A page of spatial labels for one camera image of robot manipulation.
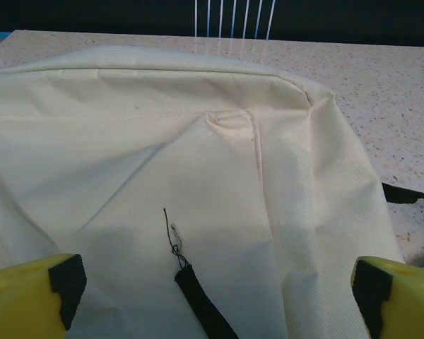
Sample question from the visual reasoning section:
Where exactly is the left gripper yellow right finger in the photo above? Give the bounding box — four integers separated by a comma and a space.
351, 256, 424, 339

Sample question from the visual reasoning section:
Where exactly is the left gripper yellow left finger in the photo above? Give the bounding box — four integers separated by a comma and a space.
0, 253, 88, 339

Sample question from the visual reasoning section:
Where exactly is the cream canvas student bag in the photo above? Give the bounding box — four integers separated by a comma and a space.
0, 44, 424, 339

